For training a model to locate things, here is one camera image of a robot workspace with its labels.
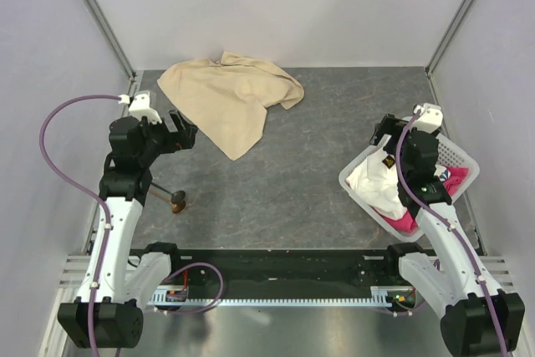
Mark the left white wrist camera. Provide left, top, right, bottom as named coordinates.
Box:
left=119, top=91, right=162, bottom=125

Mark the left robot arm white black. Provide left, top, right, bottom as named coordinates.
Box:
left=58, top=110, right=197, bottom=350

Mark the beige cloth napkin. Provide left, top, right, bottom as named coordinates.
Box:
left=157, top=51, right=304, bottom=161

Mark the white cloth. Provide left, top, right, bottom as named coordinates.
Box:
left=345, top=148, right=407, bottom=221

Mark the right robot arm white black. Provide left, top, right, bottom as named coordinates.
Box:
left=369, top=114, right=525, bottom=356

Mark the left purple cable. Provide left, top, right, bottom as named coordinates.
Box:
left=38, top=95, right=229, bottom=357

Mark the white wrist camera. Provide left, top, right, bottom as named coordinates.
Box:
left=119, top=91, right=162, bottom=125
left=413, top=103, right=443, bottom=134

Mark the right aluminium frame post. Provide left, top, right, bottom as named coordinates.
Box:
left=425, top=0, right=476, bottom=78

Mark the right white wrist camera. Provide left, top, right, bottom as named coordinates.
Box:
left=413, top=103, right=443, bottom=134

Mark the copper spoon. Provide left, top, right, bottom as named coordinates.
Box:
left=149, top=190, right=186, bottom=214

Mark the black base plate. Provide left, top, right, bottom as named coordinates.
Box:
left=171, top=249, right=410, bottom=300

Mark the white plastic basket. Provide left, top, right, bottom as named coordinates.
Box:
left=339, top=134, right=480, bottom=242

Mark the grey slotted cable duct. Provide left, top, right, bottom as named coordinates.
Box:
left=147, top=286, right=413, bottom=308

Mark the black spoon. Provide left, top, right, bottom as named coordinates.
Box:
left=149, top=182, right=186, bottom=205

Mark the pink cloth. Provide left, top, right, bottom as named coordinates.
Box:
left=375, top=166, right=469, bottom=233

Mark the left aluminium frame post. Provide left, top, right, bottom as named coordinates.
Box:
left=83, top=0, right=136, bottom=82

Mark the aluminium frame post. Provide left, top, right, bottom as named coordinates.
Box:
left=425, top=0, right=476, bottom=78
left=83, top=0, right=136, bottom=82

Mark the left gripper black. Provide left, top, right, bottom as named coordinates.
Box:
left=138, top=110, right=196, bottom=166

